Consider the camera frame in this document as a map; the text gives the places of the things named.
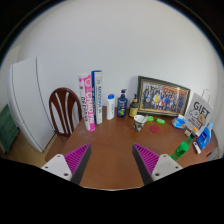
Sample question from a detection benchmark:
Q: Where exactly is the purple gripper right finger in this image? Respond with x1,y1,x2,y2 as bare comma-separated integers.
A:
132,143,182,185

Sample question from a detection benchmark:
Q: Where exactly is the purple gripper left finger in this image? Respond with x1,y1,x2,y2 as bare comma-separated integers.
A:
42,143,91,185

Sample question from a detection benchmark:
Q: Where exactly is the green plastic bottle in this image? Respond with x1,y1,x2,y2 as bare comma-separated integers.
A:
171,133,196,161

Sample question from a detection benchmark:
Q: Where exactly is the red round coaster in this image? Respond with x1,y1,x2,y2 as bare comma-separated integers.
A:
150,125,160,133

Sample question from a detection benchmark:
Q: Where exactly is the green small container right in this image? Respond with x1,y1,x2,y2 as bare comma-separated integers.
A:
156,118,165,125

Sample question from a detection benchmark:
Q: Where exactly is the green small container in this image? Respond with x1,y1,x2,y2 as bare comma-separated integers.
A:
156,118,165,125
146,116,154,121

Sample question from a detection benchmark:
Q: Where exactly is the green small container left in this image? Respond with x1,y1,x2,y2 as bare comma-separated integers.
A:
146,116,154,121

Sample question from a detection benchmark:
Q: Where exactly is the patterned cup with spoon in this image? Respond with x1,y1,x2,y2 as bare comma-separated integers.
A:
134,115,147,131

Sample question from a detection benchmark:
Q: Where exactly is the small white stick object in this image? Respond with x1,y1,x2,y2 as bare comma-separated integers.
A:
193,142,201,154

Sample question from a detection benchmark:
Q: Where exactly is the blue white tissue pack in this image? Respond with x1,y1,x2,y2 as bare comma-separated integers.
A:
172,115,186,129

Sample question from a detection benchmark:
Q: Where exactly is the dark wooden chair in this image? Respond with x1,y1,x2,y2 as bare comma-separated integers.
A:
45,88,82,161

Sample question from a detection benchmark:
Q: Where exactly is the blue spray bottle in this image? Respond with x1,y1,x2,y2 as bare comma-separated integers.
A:
197,122,213,149

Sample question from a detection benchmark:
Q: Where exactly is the amber black pump bottle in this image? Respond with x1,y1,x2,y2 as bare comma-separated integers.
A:
129,95,138,117

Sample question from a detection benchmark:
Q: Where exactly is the white lotion bottle blue cap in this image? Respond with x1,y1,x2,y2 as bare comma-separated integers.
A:
107,94,115,120

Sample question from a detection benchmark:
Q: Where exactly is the framed group photo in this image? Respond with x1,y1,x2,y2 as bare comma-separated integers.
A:
137,76,191,117

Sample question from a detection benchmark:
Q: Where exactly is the dark blue pump bottle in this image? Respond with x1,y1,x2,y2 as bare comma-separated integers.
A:
117,89,128,118

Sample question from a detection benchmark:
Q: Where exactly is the white gift paper bag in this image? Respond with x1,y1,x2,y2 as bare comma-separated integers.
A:
185,93,214,136

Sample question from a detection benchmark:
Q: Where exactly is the pink white tube box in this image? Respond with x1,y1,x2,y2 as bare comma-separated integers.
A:
78,73,95,132

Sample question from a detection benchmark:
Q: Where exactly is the blue white tube box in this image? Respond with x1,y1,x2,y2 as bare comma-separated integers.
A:
91,70,102,124

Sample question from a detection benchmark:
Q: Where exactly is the white refrigerator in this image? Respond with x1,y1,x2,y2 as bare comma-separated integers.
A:
8,58,54,152

